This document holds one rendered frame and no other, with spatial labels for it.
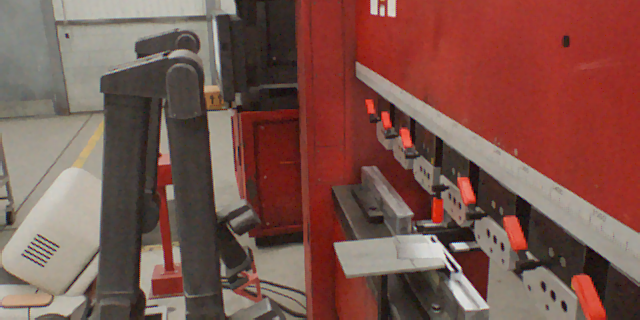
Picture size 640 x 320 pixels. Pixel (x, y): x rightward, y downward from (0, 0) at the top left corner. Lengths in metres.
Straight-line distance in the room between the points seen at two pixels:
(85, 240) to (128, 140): 0.26
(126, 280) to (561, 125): 0.68
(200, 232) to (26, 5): 7.61
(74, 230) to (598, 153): 0.80
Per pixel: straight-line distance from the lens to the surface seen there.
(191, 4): 8.06
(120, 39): 8.17
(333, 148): 2.27
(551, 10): 0.92
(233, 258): 1.31
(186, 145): 0.76
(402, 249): 1.54
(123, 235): 0.81
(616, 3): 0.80
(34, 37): 8.33
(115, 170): 0.78
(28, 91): 8.47
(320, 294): 2.55
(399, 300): 1.56
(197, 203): 0.79
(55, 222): 0.97
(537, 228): 0.99
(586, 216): 0.87
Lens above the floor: 1.71
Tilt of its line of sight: 16 degrees down
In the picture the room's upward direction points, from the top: 1 degrees counter-clockwise
